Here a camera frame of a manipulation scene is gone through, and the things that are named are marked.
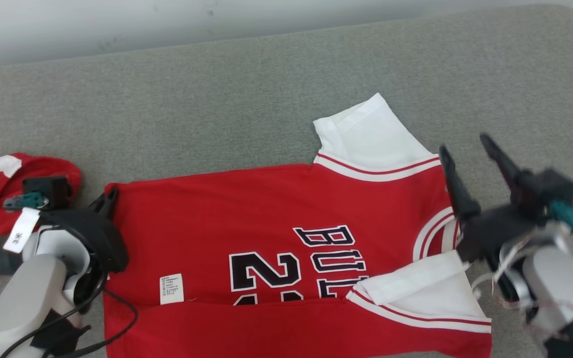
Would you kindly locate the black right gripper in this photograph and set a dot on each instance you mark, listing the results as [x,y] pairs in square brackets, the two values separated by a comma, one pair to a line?
[500,228]

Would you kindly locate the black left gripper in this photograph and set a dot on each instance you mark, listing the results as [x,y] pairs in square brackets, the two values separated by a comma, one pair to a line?
[102,243]

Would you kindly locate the red jersey with white sleeves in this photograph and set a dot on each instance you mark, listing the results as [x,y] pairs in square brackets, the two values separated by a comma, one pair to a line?
[217,214]

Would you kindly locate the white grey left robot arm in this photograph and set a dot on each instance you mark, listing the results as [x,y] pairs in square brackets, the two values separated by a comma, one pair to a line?
[28,288]

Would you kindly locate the grey fabric sofa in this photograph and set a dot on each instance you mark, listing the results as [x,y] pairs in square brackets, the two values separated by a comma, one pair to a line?
[217,99]

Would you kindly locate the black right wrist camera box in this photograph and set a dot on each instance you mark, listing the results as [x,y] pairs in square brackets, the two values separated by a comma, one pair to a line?
[545,191]

